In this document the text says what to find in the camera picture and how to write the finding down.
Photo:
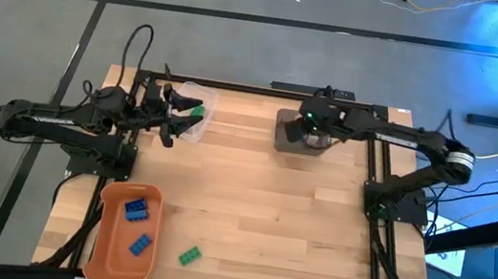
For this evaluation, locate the clear plastic bin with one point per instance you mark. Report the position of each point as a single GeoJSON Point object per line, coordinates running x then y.
{"type": "Point", "coordinates": [204, 129]}

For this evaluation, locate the black aluminium table frame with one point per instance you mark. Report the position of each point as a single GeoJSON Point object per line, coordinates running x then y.
{"type": "Point", "coordinates": [255, 90]}

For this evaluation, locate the grey plastic bin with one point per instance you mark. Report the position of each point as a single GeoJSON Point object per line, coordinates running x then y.
{"type": "Point", "coordinates": [279, 143]}

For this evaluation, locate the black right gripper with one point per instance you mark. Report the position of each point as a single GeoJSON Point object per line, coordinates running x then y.
{"type": "Point", "coordinates": [316, 119]}

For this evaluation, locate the black diagonal beam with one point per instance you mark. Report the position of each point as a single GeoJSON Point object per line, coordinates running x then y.
{"type": "Point", "coordinates": [472, 236]}

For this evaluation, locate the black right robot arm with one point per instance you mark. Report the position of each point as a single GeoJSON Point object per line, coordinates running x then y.
{"type": "Point", "coordinates": [398, 137]}

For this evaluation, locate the orange plastic bin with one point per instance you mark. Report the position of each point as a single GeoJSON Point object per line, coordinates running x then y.
{"type": "Point", "coordinates": [113, 256]}

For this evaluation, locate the green toy brick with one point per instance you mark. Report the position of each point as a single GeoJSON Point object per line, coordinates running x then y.
{"type": "Point", "coordinates": [198, 111]}
{"type": "Point", "coordinates": [190, 255]}

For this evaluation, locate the white printed paper sheet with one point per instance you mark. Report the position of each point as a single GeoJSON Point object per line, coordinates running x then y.
{"type": "Point", "coordinates": [447, 259]}

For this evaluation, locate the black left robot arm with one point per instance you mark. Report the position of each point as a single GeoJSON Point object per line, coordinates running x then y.
{"type": "Point", "coordinates": [54, 121]}

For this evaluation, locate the black floor bar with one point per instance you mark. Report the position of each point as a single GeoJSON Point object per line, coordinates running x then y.
{"type": "Point", "coordinates": [494, 122]}

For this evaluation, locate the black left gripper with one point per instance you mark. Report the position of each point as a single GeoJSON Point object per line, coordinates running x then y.
{"type": "Point", "coordinates": [157, 105]}

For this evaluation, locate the black power strip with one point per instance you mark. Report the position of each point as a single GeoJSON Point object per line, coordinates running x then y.
{"type": "Point", "coordinates": [294, 88]}

